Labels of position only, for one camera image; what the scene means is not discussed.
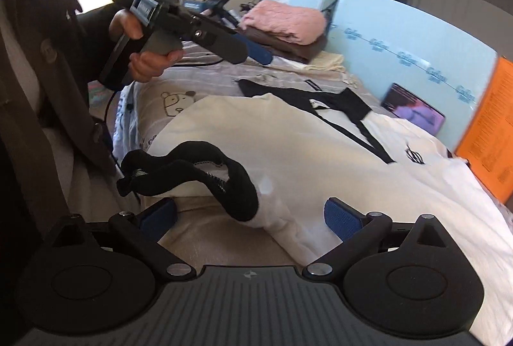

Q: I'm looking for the white black-trimmed garment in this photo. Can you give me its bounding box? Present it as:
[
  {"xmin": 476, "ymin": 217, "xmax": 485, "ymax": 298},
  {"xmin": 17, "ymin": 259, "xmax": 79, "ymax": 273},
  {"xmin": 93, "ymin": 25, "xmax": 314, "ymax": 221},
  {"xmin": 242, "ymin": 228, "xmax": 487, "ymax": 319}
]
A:
[{"xmin": 118, "ymin": 80, "xmax": 512, "ymax": 345}]

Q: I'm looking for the person's left hand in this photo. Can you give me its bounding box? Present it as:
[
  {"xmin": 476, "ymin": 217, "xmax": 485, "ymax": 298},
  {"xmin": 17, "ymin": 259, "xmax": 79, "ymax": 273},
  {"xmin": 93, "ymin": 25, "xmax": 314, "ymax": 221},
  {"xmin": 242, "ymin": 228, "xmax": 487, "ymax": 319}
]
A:
[{"xmin": 109, "ymin": 9, "xmax": 183, "ymax": 83}]

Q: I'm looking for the dark brown folded cloth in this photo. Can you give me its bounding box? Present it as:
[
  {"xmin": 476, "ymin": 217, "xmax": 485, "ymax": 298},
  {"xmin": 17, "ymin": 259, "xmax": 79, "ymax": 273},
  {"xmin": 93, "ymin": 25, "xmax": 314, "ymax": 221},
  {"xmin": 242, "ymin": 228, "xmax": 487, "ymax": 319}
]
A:
[{"xmin": 237, "ymin": 28, "xmax": 327, "ymax": 64}]

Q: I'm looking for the pink folded towel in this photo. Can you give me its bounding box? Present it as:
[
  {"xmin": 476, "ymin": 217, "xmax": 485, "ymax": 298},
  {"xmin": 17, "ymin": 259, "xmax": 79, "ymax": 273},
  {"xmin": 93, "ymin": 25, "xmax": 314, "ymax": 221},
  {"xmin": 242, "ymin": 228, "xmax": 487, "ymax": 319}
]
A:
[{"xmin": 239, "ymin": 0, "xmax": 327, "ymax": 46}]

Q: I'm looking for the cartoon print bed sheet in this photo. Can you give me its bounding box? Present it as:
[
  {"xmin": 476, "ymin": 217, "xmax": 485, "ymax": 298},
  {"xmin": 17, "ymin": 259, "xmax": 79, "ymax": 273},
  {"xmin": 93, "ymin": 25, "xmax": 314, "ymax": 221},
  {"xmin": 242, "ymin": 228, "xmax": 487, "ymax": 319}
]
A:
[{"xmin": 113, "ymin": 43, "xmax": 379, "ymax": 269}]

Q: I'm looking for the cream folded cloth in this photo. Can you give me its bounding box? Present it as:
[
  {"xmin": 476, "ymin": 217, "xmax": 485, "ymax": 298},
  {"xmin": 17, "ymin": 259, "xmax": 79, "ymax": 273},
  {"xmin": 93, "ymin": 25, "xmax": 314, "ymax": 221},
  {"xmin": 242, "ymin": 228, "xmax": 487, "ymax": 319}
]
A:
[{"xmin": 305, "ymin": 51, "xmax": 345, "ymax": 73}]

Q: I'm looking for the person's brown coat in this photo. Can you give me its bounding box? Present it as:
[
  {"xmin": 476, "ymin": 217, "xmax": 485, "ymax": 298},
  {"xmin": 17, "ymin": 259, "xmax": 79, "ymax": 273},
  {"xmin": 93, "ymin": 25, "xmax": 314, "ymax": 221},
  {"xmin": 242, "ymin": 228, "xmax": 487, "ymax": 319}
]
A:
[{"xmin": 1, "ymin": 0, "xmax": 140, "ymax": 235}]

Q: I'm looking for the light blue foam board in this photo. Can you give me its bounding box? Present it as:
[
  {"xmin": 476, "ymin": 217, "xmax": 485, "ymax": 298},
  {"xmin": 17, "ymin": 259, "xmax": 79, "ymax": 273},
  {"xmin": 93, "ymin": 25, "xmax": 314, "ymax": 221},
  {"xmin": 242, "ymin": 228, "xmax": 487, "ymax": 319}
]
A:
[{"xmin": 273, "ymin": 0, "xmax": 498, "ymax": 149}]

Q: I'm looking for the smartphone with lit screen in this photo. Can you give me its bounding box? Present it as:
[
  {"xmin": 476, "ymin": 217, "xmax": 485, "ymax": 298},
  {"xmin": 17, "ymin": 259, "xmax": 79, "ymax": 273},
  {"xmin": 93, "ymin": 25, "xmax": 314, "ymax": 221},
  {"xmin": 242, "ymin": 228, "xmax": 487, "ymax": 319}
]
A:
[{"xmin": 381, "ymin": 83, "xmax": 445, "ymax": 136}]

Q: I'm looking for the orange cardboard box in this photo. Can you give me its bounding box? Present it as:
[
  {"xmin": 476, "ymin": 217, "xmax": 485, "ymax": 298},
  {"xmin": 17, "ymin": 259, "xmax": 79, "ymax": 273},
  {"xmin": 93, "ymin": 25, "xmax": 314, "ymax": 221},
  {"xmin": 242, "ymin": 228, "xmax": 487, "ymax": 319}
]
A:
[{"xmin": 456, "ymin": 57, "xmax": 513, "ymax": 204}]

